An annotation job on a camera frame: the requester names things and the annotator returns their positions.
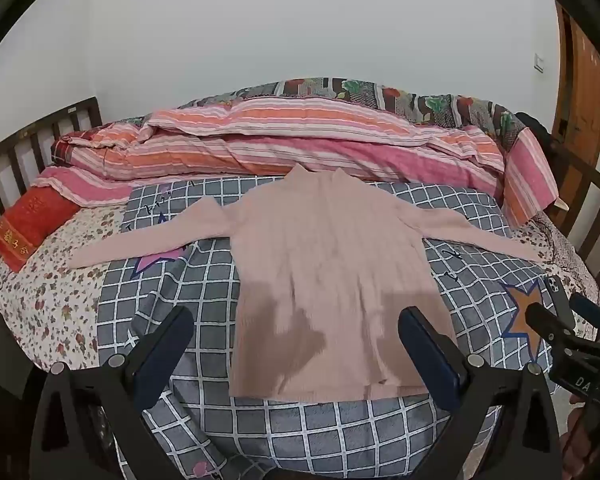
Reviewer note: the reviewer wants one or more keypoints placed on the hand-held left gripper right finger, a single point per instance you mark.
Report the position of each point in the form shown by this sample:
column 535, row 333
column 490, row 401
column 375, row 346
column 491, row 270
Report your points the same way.
column 422, row 340

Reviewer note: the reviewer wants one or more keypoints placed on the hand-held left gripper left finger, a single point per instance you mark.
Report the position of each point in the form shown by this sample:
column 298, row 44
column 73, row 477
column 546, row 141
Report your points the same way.
column 172, row 332

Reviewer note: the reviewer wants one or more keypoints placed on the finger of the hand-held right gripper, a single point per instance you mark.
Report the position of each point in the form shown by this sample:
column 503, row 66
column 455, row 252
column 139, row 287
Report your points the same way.
column 592, row 312
column 547, row 322

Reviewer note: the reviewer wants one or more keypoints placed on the pink knit sweater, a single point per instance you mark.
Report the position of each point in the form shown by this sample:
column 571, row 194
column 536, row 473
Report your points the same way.
column 325, row 260

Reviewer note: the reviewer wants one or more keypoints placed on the person's right hand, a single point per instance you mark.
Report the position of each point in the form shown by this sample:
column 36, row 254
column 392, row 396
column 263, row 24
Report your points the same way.
column 577, row 435

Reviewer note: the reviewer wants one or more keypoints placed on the dark smartphone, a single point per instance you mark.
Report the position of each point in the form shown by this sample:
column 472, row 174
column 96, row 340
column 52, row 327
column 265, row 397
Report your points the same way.
column 559, row 297

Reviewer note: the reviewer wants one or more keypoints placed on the grey checked star blanket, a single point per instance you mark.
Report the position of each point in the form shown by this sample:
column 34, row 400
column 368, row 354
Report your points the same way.
column 190, row 280

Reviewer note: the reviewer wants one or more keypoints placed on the dark wooden footboard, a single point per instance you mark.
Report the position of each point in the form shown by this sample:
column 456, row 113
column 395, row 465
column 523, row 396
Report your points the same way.
column 587, row 195

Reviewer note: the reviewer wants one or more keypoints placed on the floral bedsheet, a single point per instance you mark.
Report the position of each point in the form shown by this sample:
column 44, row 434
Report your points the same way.
column 50, row 300

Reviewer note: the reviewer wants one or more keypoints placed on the red pillow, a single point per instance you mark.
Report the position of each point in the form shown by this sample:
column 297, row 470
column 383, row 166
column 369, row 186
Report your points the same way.
column 30, row 222

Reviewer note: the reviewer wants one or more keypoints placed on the pink orange striped quilt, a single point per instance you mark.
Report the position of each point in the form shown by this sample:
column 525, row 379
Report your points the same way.
column 280, row 145

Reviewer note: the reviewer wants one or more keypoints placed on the brown wooden door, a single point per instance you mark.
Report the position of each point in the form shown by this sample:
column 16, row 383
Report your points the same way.
column 582, row 90

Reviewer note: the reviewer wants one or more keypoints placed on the dark wooden headboard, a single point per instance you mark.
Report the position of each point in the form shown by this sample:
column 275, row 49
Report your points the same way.
column 40, row 135

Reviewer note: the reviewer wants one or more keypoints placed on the dark patchwork floral quilt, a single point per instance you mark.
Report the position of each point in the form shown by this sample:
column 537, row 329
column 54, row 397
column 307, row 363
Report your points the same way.
column 370, row 92

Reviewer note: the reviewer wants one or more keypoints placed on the white wall switch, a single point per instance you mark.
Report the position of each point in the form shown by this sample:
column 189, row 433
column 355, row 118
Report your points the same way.
column 539, row 62

